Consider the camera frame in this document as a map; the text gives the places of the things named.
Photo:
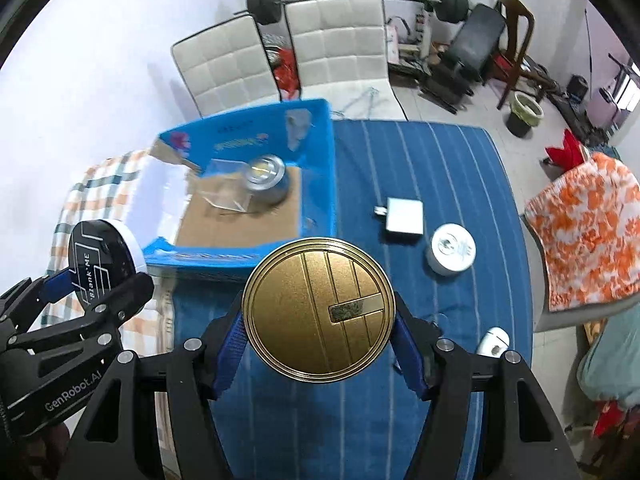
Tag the dark bucket with liner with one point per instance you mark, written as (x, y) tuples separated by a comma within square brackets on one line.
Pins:
[(525, 114)]

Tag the black round tin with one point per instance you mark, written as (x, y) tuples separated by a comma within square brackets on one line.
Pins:
[(102, 254)]

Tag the blue milk carton box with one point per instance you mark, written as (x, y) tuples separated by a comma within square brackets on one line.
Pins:
[(181, 232)]

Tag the clear plastic box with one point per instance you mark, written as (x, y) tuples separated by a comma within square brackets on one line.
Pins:
[(222, 185)]

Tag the red cloth item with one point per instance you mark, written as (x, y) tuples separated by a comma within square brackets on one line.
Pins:
[(570, 155)]

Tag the black weight bench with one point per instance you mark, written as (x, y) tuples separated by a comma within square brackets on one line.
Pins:
[(465, 60)]

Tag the orange floral cloth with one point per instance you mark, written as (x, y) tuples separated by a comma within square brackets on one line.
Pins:
[(587, 224)]

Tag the gold round tin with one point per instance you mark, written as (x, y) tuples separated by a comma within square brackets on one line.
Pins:
[(318, 310)]

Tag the silver round tin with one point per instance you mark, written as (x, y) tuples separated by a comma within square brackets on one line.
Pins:
[(266, 179)]

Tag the teal cloth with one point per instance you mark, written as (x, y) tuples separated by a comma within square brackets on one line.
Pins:
[(610, 369)]

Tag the blue striped tablecloth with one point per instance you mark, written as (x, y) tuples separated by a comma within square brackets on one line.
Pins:
[(367, 427)]

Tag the white power adapter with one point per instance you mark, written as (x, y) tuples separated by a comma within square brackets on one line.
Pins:
[(402, 216)]

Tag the right white padded chair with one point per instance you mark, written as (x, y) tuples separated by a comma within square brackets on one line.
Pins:
[(339, 48)]

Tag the white padded chair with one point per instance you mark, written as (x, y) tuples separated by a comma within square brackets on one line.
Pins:
[(339, 48), (225, 67)]

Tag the left white padded chair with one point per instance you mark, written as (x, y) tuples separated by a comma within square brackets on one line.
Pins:
[(225, 67)]

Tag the brown wooden chair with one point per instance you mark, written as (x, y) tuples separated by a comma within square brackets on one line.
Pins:
[(507, 64)]

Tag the red plastic bag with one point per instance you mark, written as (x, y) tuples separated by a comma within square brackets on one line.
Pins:
[(286, 75)]

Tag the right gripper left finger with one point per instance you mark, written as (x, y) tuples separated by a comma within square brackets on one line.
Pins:
[(116, 437)]

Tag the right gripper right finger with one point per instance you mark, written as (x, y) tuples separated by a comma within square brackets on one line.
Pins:
[(487, 418)]

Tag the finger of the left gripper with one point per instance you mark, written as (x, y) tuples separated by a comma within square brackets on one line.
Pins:
[(103, 317), (22, 303)]

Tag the small white device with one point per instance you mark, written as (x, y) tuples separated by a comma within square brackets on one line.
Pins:
[(494, 343)]

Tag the plaid checkered cloth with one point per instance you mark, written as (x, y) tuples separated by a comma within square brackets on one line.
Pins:
[(107, 192)]

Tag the white round jar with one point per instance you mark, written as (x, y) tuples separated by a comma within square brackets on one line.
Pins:
[(451, 250)]

